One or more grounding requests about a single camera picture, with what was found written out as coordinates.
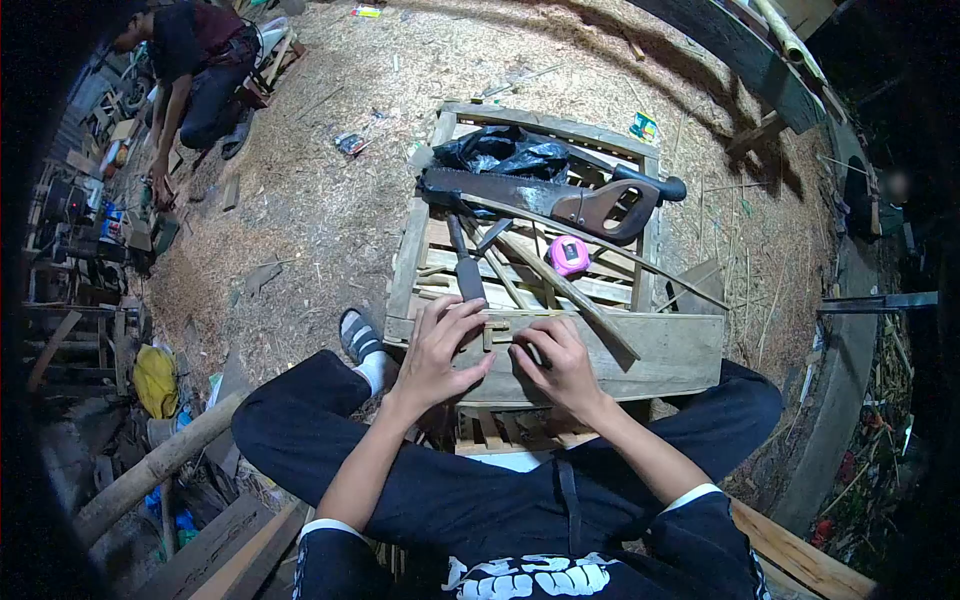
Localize dark wooden beam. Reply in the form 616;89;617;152
628;0;850;155

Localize person's left middle finger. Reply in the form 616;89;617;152
438;297;487;327

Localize person's right hand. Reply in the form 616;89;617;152
508;315;613;426

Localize person's left index finger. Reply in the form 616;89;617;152
448;309;493;348

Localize light wooden plank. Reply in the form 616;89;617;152
730;497;877;600

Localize grey wooden board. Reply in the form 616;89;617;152
448;309;726;408

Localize person's right index finger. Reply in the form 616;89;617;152
529;316;571;348

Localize person's left thumb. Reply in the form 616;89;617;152
456;351;498;391

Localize cluttered tool bench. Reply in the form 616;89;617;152
22;142;181;301

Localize black plastic bag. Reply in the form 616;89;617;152
432;124;572;186

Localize flat wooden stick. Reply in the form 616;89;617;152
498;231;643;362

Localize small bamboo piece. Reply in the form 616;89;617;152
483;319;526;353

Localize thick bamboo pole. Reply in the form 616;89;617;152
73;389;249;547

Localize person's left hand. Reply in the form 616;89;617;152
389;294;498;421

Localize stack of brown planks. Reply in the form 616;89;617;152
133;491;310;600

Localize wooden slat crate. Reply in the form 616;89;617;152
384;101;726;456

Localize pink tape measure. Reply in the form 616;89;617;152
548;234;592;278

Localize black tool handle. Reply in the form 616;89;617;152
610;163;688;203

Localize person's right thumb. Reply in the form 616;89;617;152
508;346;552;376

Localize chisel with black handle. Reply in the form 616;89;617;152
447;213;489;306

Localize long thin bamboo strip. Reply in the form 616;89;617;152
459;192;730;312

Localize hand saw with brown handle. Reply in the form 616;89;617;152
418;165;662;243

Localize person's body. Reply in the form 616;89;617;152
292;459;774;600

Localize person's legs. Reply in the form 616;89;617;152
231;307;785;560

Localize yellow bag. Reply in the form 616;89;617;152
132;344;180;420

